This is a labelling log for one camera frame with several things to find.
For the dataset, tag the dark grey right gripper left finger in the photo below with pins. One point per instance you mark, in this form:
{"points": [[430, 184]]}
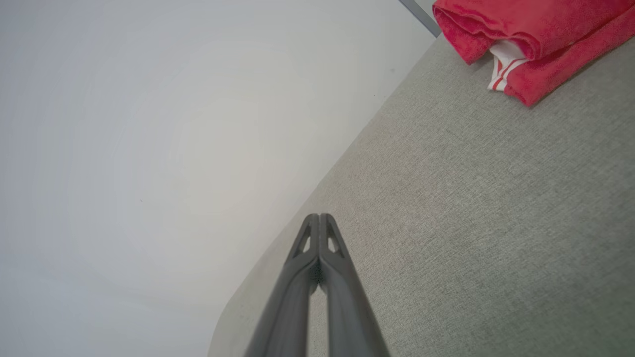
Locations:
{"points": [[290, 302]]}

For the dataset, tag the red and white basketball jersey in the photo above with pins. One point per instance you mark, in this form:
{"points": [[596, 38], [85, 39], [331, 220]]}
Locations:
{"points": [[545, 25]]}

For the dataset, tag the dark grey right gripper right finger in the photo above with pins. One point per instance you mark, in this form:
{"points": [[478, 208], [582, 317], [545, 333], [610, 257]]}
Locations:
{"points": [[347, 307]]}

